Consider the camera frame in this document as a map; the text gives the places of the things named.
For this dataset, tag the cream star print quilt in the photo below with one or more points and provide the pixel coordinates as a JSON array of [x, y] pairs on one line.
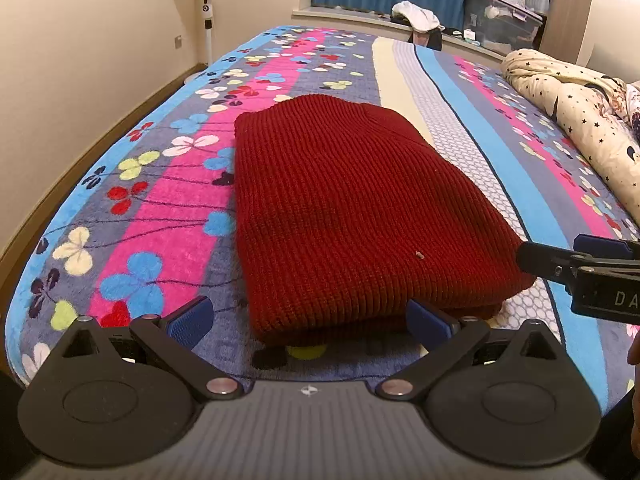
[[565, 95]]

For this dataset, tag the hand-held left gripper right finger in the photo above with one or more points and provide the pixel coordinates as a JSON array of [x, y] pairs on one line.
[[426, 322]]

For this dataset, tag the white plastic bin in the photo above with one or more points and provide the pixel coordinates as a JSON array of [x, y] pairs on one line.
[[537, 0]]

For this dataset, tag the small white item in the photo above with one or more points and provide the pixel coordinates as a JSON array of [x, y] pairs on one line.
[[468, 35]]

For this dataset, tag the white clothes pile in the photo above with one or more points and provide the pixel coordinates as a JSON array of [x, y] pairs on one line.
[[415, 12]]

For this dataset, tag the clear lidded storage box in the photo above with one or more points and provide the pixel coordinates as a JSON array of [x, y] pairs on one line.
[[500, 25]]

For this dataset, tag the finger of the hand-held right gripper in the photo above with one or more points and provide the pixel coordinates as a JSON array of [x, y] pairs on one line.
[[600, 247], [545, 260]]

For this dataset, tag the person's right hand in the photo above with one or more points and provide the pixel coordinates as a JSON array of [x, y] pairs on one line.
[[635, 347]]

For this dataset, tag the red knitted sweater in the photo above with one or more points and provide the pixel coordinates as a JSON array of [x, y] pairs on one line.
[[360, 210]]

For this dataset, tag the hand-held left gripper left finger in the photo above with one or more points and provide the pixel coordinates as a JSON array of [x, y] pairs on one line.
[[190, 322]]

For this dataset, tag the floral striped fleece blanket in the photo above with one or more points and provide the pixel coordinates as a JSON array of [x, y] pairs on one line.
[[150, 220]]

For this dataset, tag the wooden shelf cabinet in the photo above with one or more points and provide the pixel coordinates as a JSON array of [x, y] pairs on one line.
[[570, 10]]

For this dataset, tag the window sill ledge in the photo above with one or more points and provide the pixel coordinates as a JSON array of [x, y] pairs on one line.
[[350, 16]]

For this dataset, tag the dark garment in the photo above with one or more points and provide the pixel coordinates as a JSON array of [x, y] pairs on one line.
[[425, 39]]

